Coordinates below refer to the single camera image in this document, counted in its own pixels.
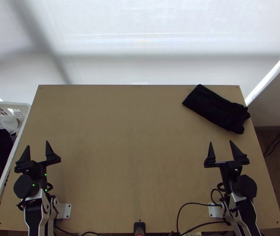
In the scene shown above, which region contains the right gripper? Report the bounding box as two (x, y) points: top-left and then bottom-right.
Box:
(203, 140), (250, 184)

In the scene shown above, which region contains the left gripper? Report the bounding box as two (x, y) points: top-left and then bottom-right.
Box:
(14, 140), (62, 184)

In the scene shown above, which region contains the white laundry basket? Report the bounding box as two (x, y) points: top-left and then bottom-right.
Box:
(0, 101), (32, 209)

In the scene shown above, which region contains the black folded garment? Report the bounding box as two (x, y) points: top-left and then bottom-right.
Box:
(182, 84), (251, 135)

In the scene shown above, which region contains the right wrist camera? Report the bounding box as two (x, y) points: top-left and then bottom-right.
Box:
(229, 166), (243, 178)

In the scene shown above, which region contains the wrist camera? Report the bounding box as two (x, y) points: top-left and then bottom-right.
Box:
(16, 165), (32, 175)
(229, 166), (243, 178)

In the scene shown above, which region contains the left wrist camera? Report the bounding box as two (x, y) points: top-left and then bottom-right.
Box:
(16, 165), (32, 175)

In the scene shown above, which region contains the black cable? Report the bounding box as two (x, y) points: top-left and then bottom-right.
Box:
(176, 201), (231, 236)
(263, 130), (280, 158)

